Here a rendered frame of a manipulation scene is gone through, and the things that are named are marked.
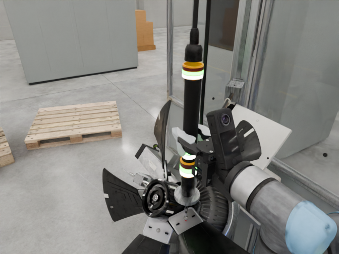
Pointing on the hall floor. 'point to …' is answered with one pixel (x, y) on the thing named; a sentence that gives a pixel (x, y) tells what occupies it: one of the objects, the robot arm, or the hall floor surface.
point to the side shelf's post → (251, 239)
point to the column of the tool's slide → (245, 43)
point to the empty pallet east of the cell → (74, 124)
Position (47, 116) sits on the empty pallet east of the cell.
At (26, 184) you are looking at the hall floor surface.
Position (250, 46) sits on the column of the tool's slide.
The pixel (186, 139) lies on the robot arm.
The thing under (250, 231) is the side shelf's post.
